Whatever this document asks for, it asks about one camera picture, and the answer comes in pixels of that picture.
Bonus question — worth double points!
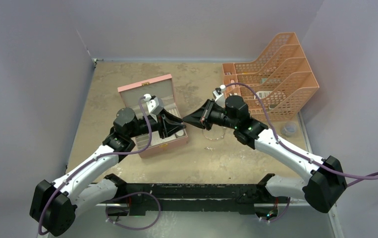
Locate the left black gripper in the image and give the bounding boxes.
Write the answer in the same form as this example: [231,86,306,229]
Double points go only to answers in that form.
[128,108,185,139]

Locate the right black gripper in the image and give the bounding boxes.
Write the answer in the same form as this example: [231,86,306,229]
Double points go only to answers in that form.
[183,99,238,131]

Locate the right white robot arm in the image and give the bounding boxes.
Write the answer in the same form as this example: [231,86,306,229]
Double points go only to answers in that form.
[183,96,347,213]

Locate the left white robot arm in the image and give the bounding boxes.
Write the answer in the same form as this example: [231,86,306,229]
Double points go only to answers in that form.
[30,108,186,237]

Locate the white label card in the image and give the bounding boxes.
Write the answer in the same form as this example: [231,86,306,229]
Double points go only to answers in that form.
[254,90,272,99]

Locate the clear plastic cup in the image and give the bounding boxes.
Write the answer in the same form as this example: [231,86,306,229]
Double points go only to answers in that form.
[280,121,298,137]

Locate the orange mesh file organizer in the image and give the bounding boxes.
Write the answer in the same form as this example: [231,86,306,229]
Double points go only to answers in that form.
[222,32,319,122]

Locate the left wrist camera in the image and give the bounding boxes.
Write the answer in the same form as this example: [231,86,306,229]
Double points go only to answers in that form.
[143,94,164,116]

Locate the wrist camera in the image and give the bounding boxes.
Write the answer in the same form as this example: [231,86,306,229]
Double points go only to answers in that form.
[143,94,164,116]
[213,85,226,108]

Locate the silver bangle bracelet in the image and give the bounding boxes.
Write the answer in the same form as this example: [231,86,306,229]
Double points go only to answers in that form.
[202,128,227,141]

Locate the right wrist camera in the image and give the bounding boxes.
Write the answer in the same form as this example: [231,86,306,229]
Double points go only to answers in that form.
[213,85,226,108]

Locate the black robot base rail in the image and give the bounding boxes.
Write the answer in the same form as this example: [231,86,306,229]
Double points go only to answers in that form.
[105,174,288,219]

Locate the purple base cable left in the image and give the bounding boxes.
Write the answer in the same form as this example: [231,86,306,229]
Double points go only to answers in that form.
[105,191,162,231]

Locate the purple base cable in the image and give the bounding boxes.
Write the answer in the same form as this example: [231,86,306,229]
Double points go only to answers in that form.
[105,191,162,231]
[258,195,290,224]

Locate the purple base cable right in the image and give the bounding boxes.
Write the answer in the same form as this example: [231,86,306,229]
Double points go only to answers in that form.
[258,195,290,224]

